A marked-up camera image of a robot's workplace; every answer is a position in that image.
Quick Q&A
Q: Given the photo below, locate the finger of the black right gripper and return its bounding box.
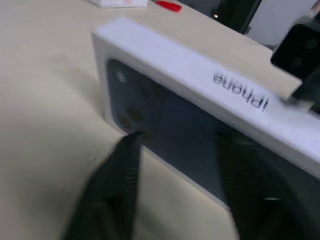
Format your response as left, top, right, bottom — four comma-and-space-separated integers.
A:
281, 71, 320, 114

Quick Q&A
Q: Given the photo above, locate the white iPhone box lid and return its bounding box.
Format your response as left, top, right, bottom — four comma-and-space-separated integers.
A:
91, 16, 320, 216

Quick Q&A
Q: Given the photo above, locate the red handled tool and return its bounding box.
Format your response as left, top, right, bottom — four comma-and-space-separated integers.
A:
155, 0, 183, 12

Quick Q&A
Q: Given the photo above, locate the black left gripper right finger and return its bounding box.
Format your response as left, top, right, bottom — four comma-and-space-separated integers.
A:
216, 129, 320, 240

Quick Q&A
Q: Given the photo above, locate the white foam block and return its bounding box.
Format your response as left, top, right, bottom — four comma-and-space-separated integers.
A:
86, 0, 149, 8

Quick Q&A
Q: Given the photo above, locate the black background furniture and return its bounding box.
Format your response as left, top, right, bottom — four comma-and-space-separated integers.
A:
209, 0, 264, 35

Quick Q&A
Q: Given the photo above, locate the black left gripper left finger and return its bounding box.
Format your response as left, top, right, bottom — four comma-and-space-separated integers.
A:
61, 131, 144, 240

